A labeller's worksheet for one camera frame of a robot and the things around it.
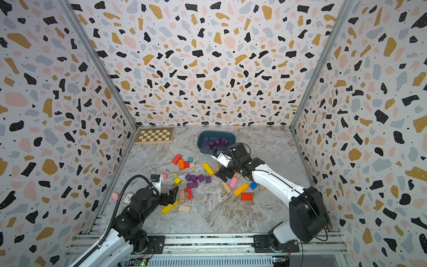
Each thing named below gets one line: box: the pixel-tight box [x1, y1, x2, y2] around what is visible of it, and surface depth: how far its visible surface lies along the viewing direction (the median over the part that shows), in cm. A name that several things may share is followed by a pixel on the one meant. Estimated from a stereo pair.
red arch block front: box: [184, 186, 194, 201], surface depth 90 cm
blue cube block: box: [249, 181, 258, 191], surface depth 93 cm
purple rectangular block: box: [186, 181, 198, 189], surface depth 94 cm
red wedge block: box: [240, 193, 253, 201], surface depth 90 cm
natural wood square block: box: [177, 204, 192, 214], surface depth 85 cm
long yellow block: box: [202, 162, 215, 176], surface depth 101 cm
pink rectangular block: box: [229, 176, 238, 189], surface depth 94 cm
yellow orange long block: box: [233, 182, 250, 197], surface depth 92 cm
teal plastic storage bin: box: [196, 130, 237, 155], surface depth 112 cm
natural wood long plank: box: [221, 181, 232, 194], surface depth 93 cm
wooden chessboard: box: [135, 127, 175, 146], surface depth 115 cm
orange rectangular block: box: [178, 159, 185, 171], surface depth 102 cm
